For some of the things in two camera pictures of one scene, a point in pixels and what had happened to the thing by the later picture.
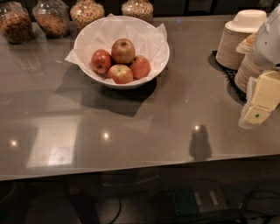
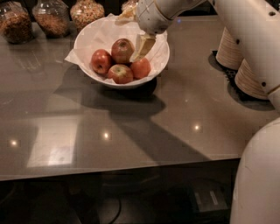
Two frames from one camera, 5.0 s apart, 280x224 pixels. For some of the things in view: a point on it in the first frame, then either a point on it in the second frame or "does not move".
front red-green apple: x=121 y=73 does not move
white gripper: x=269 y=44 -> x=148 y=17
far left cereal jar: x=16 y=23 does not move
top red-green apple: x=122 y=52 does not move
